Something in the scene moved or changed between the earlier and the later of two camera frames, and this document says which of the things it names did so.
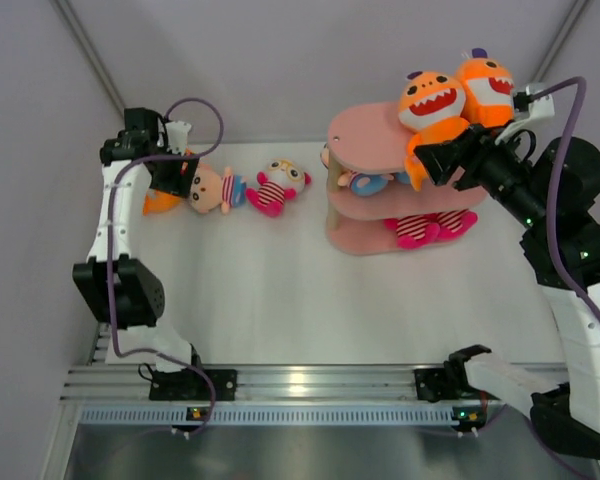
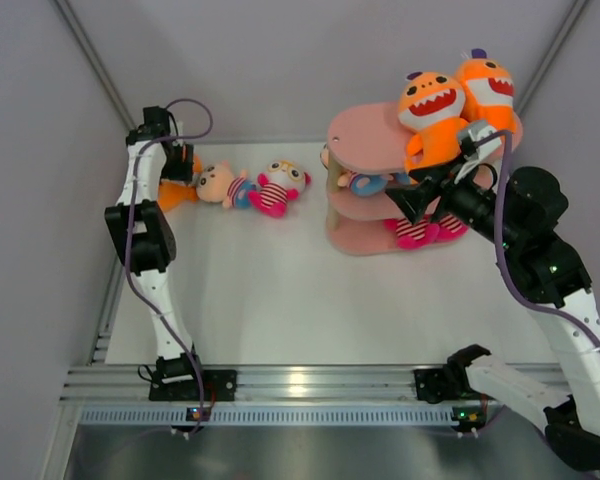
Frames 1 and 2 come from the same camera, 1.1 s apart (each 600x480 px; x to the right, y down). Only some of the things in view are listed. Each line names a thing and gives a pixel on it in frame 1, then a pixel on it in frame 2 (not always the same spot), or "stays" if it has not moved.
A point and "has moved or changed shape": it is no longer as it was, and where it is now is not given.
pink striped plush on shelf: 414,231 stays
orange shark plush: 430,108 stays
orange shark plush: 489,90 stays
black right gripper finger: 444,159 -> 415,201
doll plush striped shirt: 212,190 has moved or changed shape
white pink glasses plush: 281,183 stays
